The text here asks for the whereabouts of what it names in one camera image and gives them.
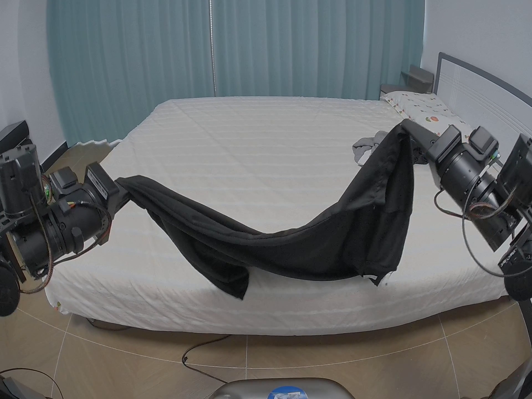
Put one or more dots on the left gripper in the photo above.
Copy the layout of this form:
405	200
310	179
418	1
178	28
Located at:
83	227

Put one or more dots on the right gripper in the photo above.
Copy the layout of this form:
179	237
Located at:
465	173

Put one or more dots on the black T-shirt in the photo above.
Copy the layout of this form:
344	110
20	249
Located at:
291	252

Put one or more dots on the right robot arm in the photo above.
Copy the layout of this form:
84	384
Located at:
515	173

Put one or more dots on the pile of clothes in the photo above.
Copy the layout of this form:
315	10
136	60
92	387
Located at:
365	146

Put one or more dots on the bed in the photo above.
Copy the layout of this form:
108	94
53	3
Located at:
249	139

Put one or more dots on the white printed pillow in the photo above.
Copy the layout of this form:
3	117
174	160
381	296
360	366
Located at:
424	110

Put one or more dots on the grey bedside table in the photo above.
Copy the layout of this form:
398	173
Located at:
411	81

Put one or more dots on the black chest of drawers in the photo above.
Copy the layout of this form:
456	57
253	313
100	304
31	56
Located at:
12	135

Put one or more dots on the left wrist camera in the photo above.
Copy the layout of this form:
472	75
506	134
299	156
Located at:
64	179

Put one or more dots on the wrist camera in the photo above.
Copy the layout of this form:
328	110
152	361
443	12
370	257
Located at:
64	179
484	141

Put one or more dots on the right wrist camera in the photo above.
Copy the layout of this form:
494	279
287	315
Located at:
484	141

